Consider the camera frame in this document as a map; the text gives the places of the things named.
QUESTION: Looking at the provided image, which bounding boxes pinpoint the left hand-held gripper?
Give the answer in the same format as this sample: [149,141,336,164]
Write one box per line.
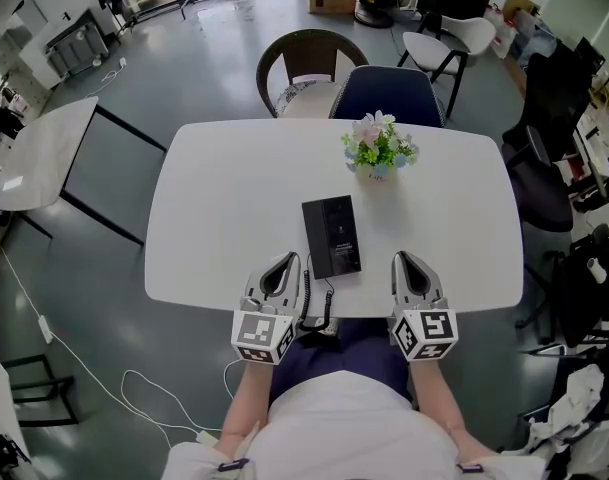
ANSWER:
[230,251,303,367]

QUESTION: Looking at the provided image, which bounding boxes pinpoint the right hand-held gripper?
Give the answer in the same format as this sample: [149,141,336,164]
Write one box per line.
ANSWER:
[389,251,459,363]

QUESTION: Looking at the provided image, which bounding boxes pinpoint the black telephone base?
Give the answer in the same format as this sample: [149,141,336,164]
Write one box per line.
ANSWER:
[301,195,362,280]

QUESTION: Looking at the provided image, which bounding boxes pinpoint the person's left forearm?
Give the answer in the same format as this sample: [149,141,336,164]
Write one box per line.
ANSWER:
[216,358,276,452]

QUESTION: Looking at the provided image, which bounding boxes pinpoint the person's right forearm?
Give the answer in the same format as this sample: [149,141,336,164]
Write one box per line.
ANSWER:
[407,358,488,464]

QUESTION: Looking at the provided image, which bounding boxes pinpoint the person's navy trouser legs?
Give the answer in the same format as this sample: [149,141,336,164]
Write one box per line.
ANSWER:
[268,316,415,412]

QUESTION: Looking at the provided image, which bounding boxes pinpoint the artificial flower pot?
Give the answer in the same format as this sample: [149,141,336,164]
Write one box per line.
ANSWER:
[340,110,420,182]

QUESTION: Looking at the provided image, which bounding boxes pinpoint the person's white shirt torso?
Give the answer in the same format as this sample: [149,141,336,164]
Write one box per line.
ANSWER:
[163,370,548,480]

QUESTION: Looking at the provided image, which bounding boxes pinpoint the black chair with white roll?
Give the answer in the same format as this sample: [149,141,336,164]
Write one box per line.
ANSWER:
[514,223,609,357]

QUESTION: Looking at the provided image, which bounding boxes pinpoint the black office chair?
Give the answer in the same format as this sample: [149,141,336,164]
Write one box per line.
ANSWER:
[500,51,594,234]

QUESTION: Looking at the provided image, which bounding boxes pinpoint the navy blue chair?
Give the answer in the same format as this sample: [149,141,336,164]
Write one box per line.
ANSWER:
[328,64,446,129]

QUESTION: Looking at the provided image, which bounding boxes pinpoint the crumpled white cloth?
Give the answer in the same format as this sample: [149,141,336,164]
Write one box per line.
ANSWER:
[501,363,609,480]

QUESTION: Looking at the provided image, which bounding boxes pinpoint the dark wicker chair with cushion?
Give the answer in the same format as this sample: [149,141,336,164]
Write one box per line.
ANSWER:
[255,28,370,119]

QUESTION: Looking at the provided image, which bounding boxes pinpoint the white chair with black legs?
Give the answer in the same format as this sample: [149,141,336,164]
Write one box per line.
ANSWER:
[396,30,471,119]
[416,11,498,60]

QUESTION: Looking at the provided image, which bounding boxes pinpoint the marble side table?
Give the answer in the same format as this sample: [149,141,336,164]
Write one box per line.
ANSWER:
[0,95,168,247]

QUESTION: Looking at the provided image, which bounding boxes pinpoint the white cabinet with grey bins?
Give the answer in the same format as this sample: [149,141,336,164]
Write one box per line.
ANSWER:
[0,0,111,92]

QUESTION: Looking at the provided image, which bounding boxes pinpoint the black coiled telephone cord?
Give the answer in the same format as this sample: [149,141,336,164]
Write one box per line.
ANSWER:
[298,252,336,330]

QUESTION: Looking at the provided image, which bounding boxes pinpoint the long white floor cable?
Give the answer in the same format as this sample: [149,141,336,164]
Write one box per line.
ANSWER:
[0,250,224,449]

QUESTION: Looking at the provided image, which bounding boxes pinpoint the black metal floor frame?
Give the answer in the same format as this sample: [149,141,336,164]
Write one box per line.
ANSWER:
[0,353,81,428]

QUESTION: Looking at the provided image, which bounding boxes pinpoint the short white cable with plug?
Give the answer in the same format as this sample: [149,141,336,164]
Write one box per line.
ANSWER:
[86,56,129,87]

